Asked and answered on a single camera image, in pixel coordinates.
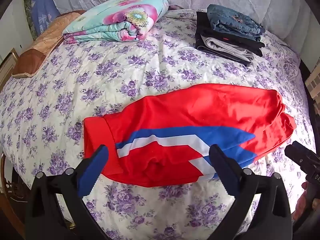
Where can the folded grey pants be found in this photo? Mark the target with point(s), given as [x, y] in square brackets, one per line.
[225, 47]

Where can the beige checked curtain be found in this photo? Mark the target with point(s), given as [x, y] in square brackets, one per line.
[313, 83]

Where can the folded teal floral quilt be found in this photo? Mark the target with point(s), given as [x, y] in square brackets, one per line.
[117, 17]

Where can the folded blue denim jeans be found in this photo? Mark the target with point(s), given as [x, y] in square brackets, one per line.
[230, 20]

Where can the purple floral bedspread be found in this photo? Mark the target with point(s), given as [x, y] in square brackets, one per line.
[100, 85]

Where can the blue patterned cloth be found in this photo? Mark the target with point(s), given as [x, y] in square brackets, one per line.
[43, 5]

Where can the red pants with blue-white stripe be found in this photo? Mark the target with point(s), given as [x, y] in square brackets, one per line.
[190, 115]

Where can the wooden chair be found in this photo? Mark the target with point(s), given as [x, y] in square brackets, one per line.
[10, 195]

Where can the folded black pants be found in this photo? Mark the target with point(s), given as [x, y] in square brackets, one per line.
[220, 55]
[240, 41]

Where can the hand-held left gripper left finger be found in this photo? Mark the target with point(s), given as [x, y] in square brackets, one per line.
[93, 172]

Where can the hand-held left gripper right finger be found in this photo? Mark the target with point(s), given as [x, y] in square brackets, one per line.
[222, 170]

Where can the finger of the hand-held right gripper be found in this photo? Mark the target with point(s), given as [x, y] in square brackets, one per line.
[298, 156]

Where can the brown quilted pillow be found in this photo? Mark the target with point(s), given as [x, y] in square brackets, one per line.
[42, 47]

